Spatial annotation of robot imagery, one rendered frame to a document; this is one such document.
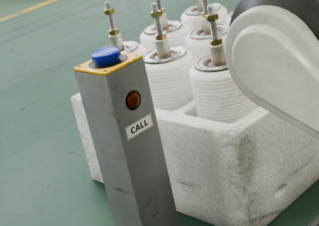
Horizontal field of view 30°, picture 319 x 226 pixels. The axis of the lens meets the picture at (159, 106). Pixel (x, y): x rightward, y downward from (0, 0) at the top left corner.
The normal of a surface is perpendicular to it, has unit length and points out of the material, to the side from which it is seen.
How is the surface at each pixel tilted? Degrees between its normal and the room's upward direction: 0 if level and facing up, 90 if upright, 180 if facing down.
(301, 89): 90
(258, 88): 90
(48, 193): 0
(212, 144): 90
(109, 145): 90
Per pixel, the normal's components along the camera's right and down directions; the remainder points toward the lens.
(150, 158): 0.70, 0.14
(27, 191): -0.19, -0.90
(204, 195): -0.69, 0.41
